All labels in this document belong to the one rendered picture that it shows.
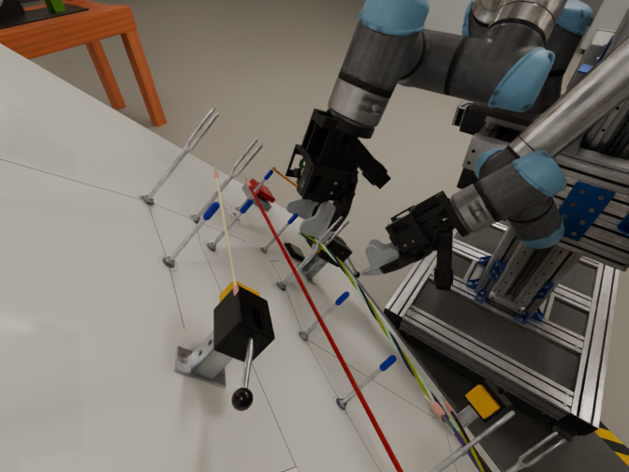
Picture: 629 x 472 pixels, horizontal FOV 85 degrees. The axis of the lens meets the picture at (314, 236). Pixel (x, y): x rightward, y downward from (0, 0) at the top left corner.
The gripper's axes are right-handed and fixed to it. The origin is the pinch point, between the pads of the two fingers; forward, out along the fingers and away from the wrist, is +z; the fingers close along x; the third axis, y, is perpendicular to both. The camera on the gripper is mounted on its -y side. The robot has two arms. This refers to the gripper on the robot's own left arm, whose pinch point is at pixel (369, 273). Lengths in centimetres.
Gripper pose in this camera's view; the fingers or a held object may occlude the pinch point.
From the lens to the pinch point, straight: 69.9
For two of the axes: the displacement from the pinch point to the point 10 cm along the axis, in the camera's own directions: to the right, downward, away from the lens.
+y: -5.5, -8.3, -0.7
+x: -3.4, 3.0, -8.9
